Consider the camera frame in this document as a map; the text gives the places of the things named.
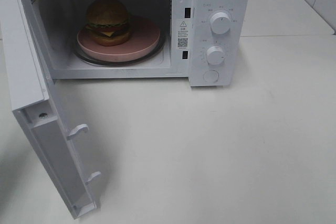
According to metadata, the white round door button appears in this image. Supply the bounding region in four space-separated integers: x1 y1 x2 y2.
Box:
203 70 219 83

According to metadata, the white round knob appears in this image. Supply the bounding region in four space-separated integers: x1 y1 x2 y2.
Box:
209 10 232 35
206 46 225 65

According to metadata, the pink round plate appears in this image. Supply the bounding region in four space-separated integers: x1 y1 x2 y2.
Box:
77 16 161 63

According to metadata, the toy burger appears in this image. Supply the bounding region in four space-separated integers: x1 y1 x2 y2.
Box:
85 0 132 46

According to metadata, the white microwave door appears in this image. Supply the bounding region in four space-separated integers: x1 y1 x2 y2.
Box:
1 0 99 218

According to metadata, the glass microwave turntable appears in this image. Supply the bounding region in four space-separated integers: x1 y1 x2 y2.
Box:
72 36 165 67

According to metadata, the white microwave oven body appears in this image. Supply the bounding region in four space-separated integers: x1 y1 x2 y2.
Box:
31 0 248 86

